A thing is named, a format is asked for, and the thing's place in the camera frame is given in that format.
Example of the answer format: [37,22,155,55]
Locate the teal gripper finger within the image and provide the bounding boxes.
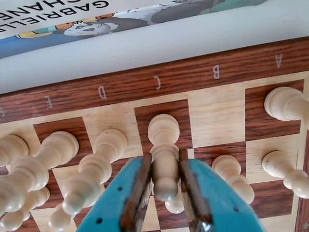
[76,152,153,232]
[178,149,267,232]

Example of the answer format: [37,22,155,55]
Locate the white wooden bishop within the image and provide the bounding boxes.
[0,134,29,167]
[147,114,181,202]

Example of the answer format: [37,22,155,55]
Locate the white wooden pawn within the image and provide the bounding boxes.
[165,192,185,215]
[262,150,309,199]
[211,154,255,205]
[0,186,51,232]
[47,203,74,232]

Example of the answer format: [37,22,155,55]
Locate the white wooden queen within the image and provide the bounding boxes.
[61,129,128,217]

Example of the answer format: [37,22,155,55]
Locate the white wooden king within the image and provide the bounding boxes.
[0,130,80,213]

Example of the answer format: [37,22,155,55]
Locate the wooden folding chessboard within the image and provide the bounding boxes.
[0,36,309,232]

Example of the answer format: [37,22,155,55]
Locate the white wooden rook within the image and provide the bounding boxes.
[264,86,309,121]

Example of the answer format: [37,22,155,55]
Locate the blue illustrated panda book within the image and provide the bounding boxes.
[0,0,270,60]

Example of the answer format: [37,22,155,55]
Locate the white Gabrielle Chanel book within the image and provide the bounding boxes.
[0,0,177,41]

